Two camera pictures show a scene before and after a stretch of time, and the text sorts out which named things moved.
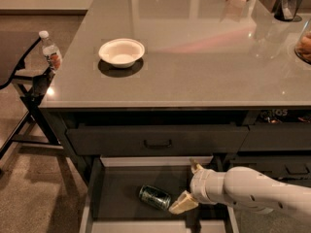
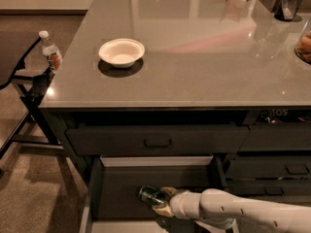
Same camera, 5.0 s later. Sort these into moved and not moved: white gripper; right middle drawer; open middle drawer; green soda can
Moved: white gripper
Not moved: open middle drawer; green soda can; right middle drawer
